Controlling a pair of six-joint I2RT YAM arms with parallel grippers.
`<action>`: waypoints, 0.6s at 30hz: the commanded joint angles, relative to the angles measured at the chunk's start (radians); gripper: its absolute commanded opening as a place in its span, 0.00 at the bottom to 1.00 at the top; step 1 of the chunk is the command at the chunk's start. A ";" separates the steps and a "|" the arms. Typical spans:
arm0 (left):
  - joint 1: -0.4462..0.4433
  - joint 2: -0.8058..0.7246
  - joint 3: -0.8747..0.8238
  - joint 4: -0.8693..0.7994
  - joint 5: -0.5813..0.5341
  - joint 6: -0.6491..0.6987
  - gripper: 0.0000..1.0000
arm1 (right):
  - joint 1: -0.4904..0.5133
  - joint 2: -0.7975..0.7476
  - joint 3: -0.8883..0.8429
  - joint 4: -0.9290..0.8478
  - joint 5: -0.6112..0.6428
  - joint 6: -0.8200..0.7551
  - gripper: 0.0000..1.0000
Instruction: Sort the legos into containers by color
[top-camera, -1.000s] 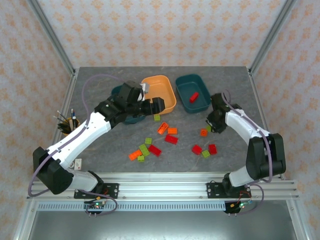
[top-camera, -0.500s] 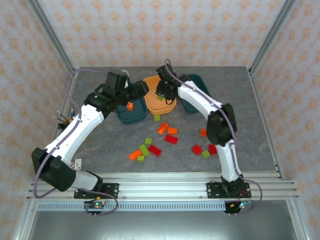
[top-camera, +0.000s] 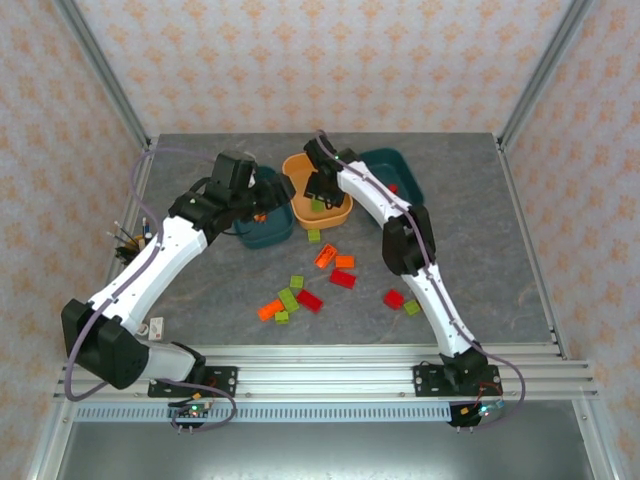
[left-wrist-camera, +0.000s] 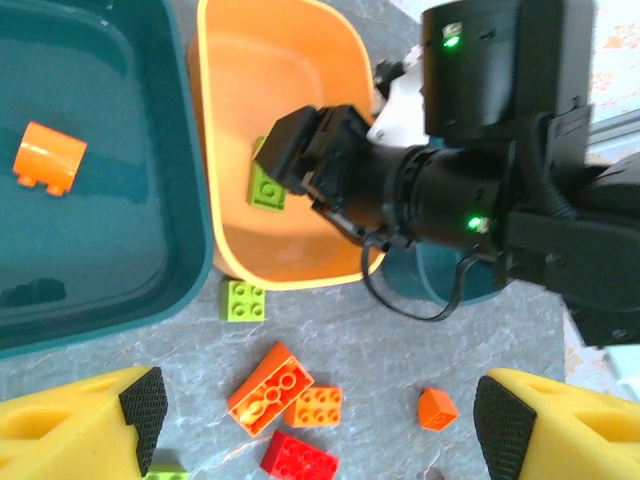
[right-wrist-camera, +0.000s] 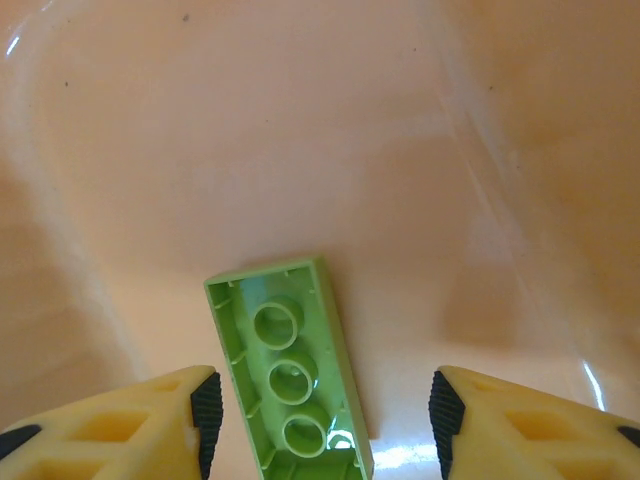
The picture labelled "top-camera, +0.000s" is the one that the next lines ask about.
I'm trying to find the red long lego brick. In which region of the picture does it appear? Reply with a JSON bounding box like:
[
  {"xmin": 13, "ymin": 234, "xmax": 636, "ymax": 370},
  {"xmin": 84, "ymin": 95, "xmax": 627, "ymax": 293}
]
[{"xmin": 295, "ymin": 289, "xmax": 325, "ymax": 314}]

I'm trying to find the peach plastic container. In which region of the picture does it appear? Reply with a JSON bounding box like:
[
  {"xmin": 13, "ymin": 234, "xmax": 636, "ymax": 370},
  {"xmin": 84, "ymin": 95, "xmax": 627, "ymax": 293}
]
[{"xmin": 282, "ymin": 153, "xmax": 354, "ymax": 230}]

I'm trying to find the teal plastic container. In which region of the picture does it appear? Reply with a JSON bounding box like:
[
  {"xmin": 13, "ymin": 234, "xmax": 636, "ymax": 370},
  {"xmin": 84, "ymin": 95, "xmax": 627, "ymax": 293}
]
[
  {"xmin": 357, "ymin": 148, "xmax": 426, "ymax": 209},
  {"xmin": 233, "ymin": 166, "xmax": 295, "ymax": 250}
]

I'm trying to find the yellow pen cup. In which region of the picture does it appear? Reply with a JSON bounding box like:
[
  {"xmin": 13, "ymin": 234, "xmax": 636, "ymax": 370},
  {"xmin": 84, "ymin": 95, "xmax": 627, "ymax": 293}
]
[{"xmin": 115, "ymin": 234, "xmax": 151, "ymax": 262}]

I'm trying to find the aluminium table side rail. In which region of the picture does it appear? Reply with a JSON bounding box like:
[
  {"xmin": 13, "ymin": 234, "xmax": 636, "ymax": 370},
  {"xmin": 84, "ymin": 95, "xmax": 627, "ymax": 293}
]
[
  {"xmin": 102, "ymin": 142, "xmax": 160, "ymax": 311},
  {"xmin": 494, "ymin": 137, "xmax": 571, "ymax": 361}
]

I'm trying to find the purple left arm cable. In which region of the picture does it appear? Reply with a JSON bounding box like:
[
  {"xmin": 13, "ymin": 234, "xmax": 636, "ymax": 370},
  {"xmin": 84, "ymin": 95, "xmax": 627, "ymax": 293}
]
[{"xmin": 64, "ymin": 148, "xmax": 237, "ymax": 435}]

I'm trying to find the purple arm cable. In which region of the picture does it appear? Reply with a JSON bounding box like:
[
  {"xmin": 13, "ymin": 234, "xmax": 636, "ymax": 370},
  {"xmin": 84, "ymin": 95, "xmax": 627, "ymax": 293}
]
[
  {"xmin": 313, "ymin": 128, "xmax": 527, "ymax": 435},
  {"xmin": 64, "ymin": 148, "xmax": 237, "ymax": 435}
]

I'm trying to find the aluminium frame post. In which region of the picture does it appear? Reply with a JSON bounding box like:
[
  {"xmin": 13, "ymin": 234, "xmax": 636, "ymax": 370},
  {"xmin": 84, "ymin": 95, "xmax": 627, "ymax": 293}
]
[
  {"xmin": 52, "ymin": 0, "xmax": 153, "ymax": 151},
  {"xmin": 497, "ymin": 0, "xmax": 596, "ymax": 151},
  {"xmin": 24, "ymin": 399, "xmax": 76, "ymax": 480},
  {"xmin": 572, "ymin": 399, "xmax": 626, "ymax": 480}
]

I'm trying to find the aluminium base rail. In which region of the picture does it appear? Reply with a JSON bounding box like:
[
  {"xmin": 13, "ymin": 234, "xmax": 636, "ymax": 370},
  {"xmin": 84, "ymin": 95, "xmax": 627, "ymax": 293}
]
[{"xmin": 53, "ymin": 343, "xmax": 600, "ymax": 401}]

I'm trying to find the slotted grey cable duct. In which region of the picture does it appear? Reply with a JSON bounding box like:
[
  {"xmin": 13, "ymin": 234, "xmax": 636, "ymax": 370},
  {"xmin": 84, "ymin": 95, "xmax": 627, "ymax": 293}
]
[{"xmin": 73, "ymin": 404, "xmax": 454, "ymax": 423}]

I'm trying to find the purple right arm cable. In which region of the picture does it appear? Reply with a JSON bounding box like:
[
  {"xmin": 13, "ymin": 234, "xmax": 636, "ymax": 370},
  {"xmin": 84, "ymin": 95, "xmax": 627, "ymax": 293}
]
[{"xmin": 313, "ymin": 128, "xmax": 527, "ymax": 435}]

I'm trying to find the aluminium lower frame post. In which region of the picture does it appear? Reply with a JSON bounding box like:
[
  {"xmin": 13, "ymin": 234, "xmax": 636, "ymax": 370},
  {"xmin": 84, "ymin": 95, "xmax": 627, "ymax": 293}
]
[
  {"xmin": 24, "ymin": 399, "xmax": 76, "ymax": 480},
  {"xmin": 572, "ymin": 399, "xmax": 626, "ymax": 480}
]

